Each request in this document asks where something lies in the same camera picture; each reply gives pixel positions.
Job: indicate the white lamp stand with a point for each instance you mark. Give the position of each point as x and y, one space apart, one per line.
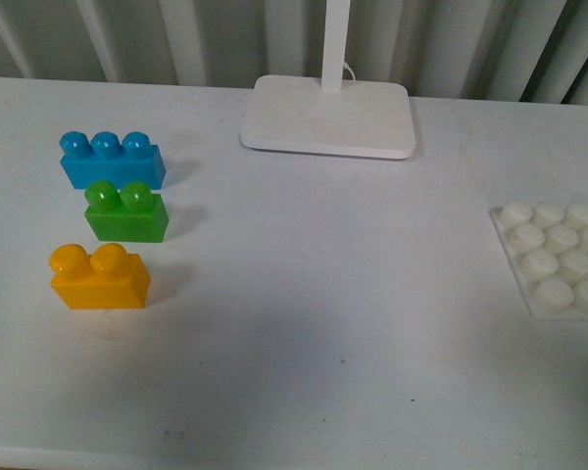
329 115

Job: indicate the green two-stud toy block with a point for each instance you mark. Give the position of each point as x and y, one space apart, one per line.
132 214

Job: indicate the white studded base plate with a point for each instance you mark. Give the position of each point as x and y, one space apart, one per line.
547 249

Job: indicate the yellow two-stud toy block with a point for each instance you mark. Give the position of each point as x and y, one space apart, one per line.
108 278

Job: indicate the blue three-stud toy block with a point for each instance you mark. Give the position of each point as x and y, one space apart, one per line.
106 157

